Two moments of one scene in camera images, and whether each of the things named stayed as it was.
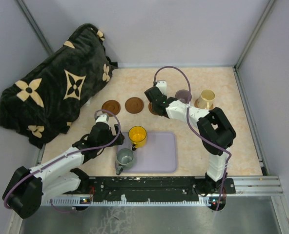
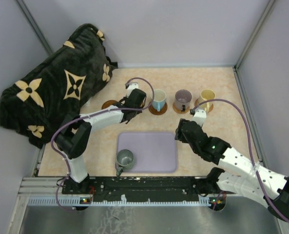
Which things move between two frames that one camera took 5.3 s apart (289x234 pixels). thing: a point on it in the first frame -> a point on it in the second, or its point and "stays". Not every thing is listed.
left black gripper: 113,137 -> 125,98
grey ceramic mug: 125,158 stays
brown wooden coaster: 150,107 stays
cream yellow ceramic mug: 206,99 stays
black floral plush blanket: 49,100 stays
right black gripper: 165,96 -> 179,135
